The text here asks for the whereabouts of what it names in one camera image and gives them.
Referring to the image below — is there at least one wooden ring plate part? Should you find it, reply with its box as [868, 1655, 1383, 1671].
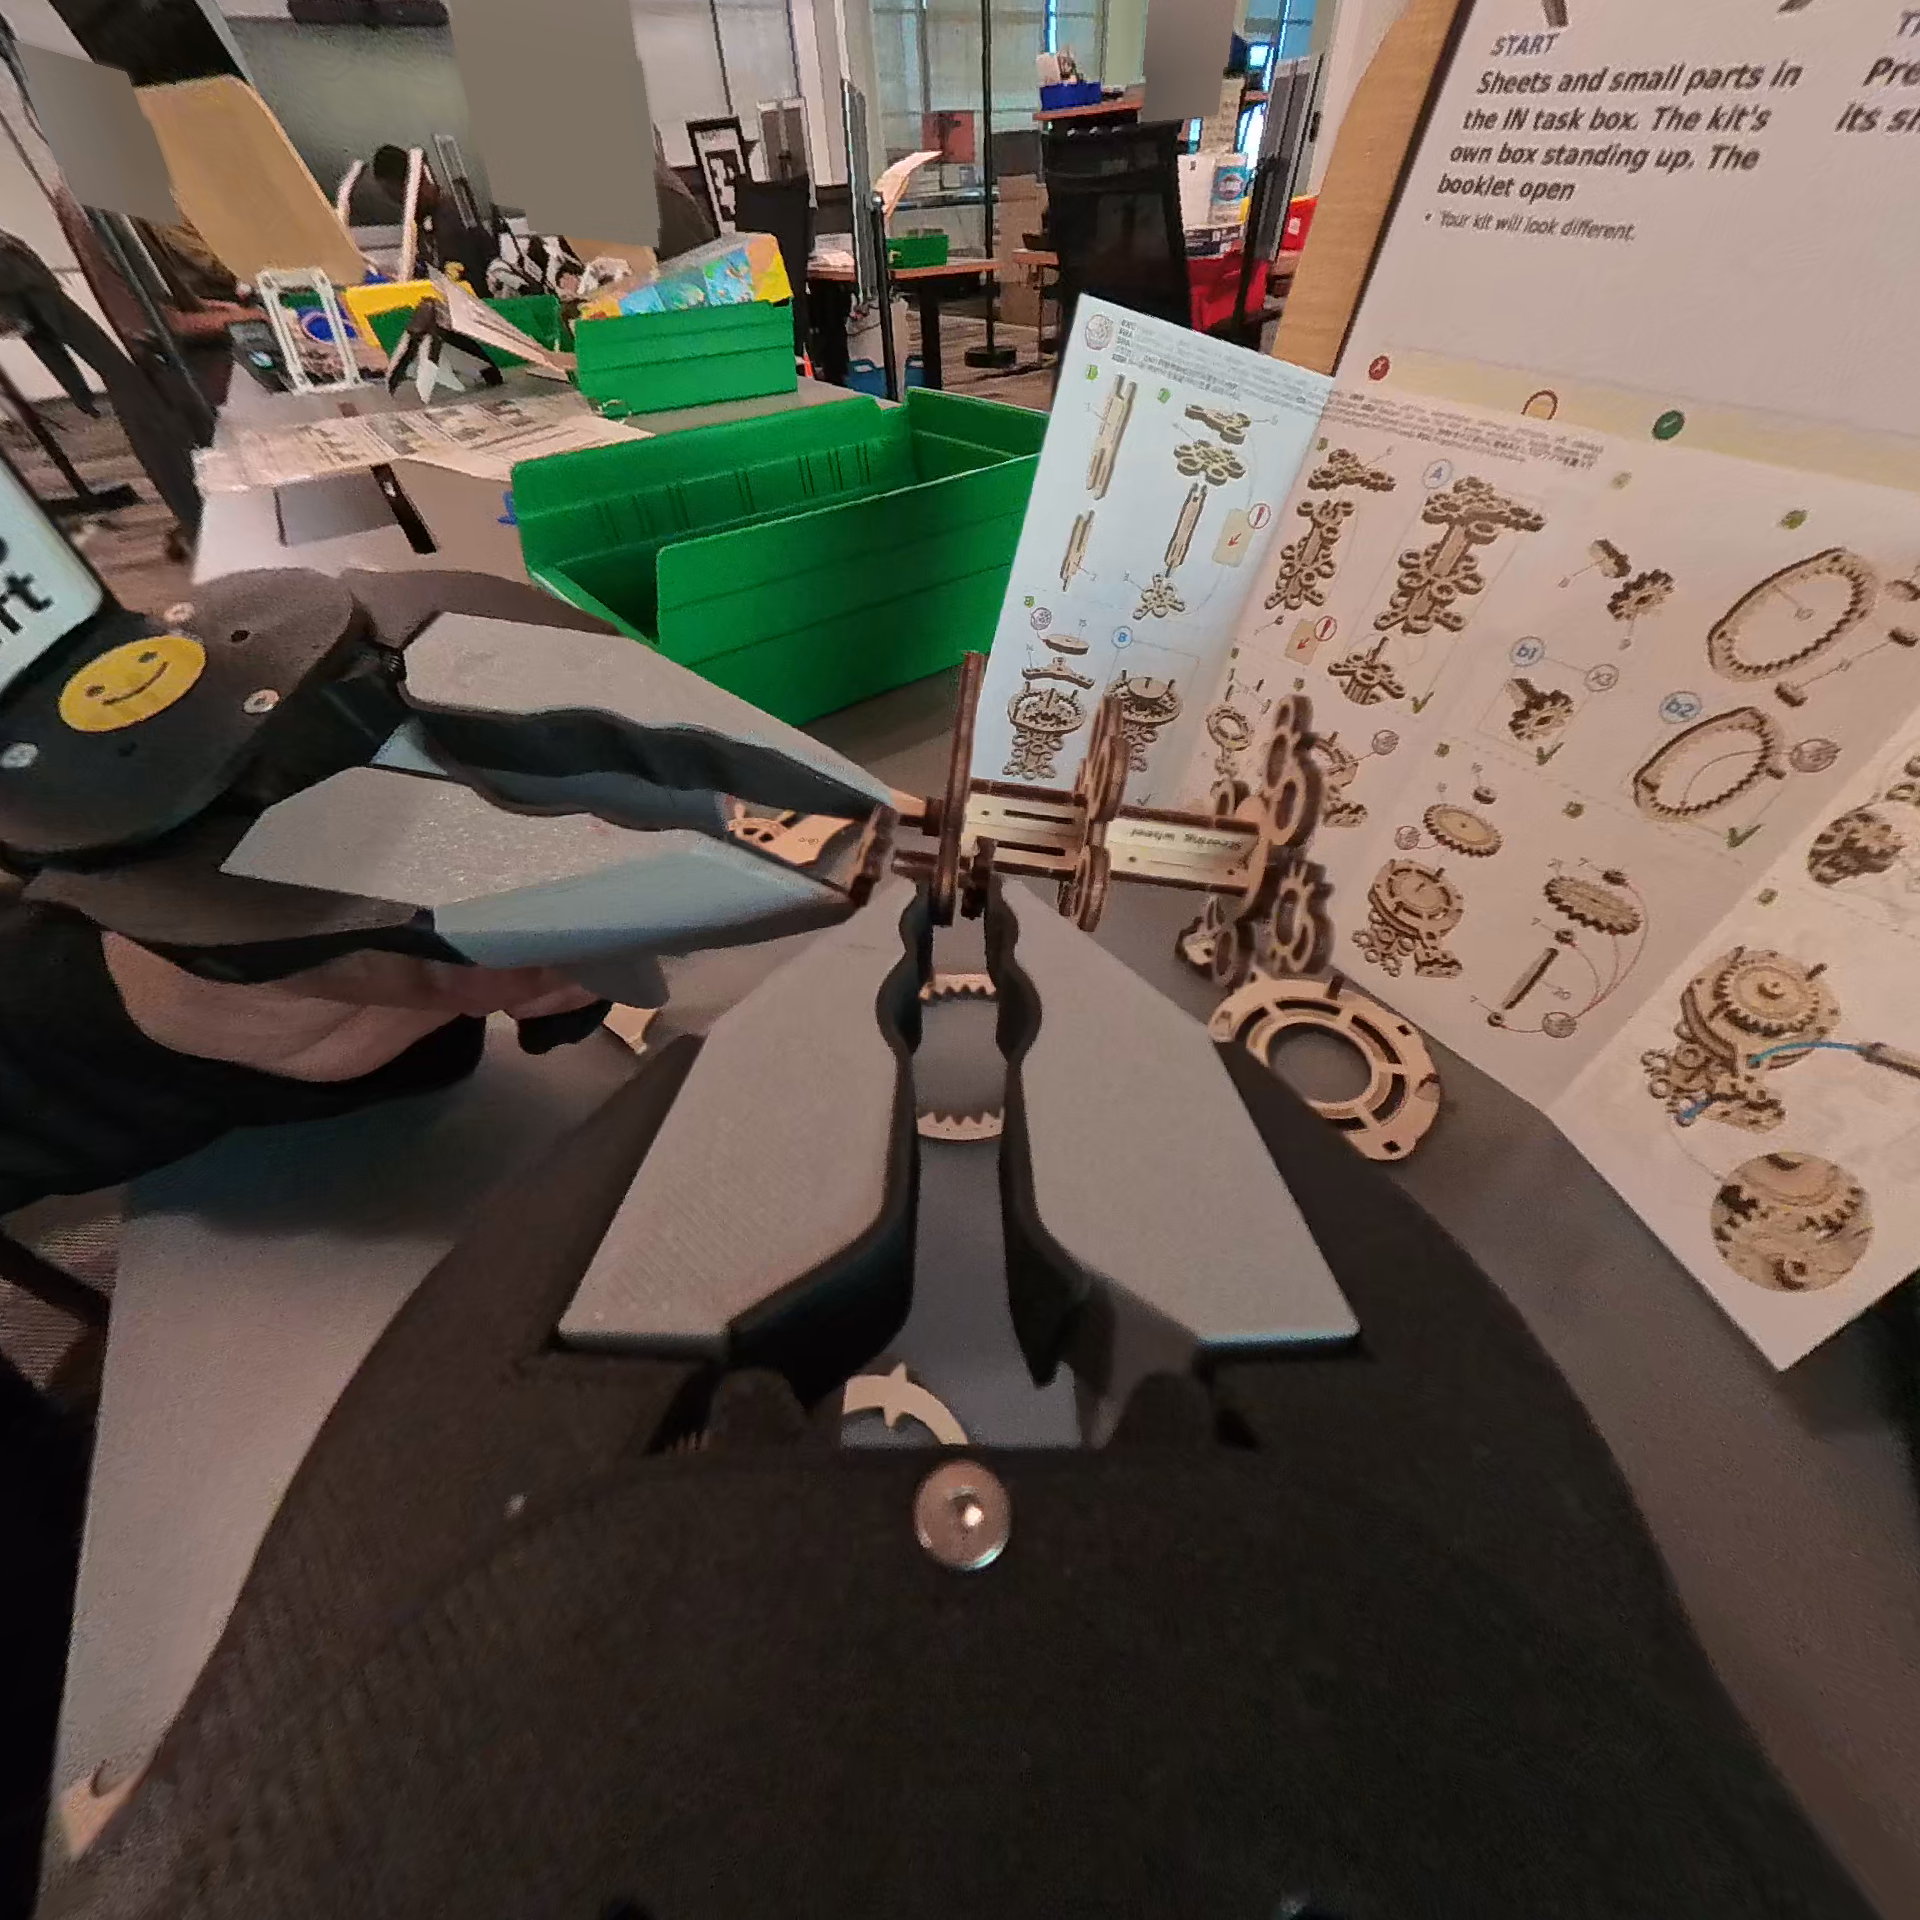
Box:
[1205, 973, 1446, 1166]

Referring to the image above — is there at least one wooden toothed ring gear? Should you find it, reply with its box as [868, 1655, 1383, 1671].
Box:
[912, 973, 1009, 1149]

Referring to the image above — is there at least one light wooden board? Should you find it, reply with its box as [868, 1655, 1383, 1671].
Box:
[1274, 0, 1479, 380]

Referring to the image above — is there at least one large green plastic bin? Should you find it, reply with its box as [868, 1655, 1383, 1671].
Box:
[509, 384, 1052, 733]

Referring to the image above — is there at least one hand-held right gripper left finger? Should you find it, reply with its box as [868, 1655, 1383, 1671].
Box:
[558, 896, 927, 1392]

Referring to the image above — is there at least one colourful box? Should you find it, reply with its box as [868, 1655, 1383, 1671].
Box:
[575, 229, 792, 321]

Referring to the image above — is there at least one black office chair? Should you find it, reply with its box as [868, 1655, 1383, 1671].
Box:
[1038, 117, 1205, 362]

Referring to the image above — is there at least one wooden steering wheel assembly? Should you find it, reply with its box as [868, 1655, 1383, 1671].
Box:
[888, 649, 1339, 984]

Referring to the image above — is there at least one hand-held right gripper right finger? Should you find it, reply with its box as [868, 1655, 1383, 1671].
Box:
[993, 888, 1362, 1378]

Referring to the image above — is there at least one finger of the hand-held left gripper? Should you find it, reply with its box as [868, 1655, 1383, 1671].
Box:
[393, 607, 905, 840]
[221, 768, 884, 1010]

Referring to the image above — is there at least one white task sign board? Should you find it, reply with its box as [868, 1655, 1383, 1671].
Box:
[1332, 0, 1920, 397]

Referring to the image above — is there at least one small green plastic bin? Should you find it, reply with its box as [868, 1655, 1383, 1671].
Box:
[571, 297, 800, 419]

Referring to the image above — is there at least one folded instruction booklet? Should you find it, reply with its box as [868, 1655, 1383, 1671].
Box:
[993, 292, 1920, 1373]

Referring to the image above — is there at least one printed paper sheet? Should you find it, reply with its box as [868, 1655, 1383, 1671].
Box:
[191, 392, 649, 494]

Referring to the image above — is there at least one person's left hand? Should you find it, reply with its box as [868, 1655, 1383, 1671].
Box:
[108, 954, 620, 1087]

